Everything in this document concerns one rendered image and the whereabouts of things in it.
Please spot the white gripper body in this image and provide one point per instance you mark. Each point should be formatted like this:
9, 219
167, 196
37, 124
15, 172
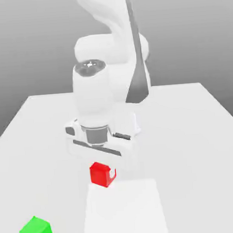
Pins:
103, 155

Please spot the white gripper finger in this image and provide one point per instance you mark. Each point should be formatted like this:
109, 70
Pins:
112, 173

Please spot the small red cube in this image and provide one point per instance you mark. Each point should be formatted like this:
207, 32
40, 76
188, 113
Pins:
99, 175

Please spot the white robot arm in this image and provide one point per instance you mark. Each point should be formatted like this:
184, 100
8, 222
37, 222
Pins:
92, 90

